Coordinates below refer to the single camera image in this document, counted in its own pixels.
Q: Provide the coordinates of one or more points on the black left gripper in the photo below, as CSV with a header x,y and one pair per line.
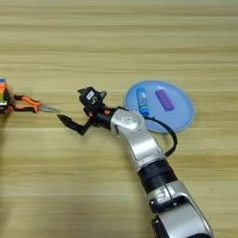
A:
x,y
2,110

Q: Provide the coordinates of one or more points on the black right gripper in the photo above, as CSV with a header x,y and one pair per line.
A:
x,y
100,116

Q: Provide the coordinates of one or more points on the colourful toy brick block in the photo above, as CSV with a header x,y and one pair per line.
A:
x,y
2,91

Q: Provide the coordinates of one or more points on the orange black needle-nose pliers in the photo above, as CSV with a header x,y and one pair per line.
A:
x,y
29,103

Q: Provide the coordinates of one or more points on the round blue plate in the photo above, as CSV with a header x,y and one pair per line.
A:
x,y
182,114

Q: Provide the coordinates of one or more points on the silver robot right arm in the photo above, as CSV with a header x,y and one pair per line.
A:
x,y
145,145

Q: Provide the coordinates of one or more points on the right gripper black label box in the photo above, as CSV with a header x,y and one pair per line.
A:
x,y
89,96

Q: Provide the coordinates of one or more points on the blue glue stick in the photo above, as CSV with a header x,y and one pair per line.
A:
x,y
142,101

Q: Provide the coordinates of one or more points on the purple rectangular block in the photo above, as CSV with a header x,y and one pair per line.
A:
x,y
164,99

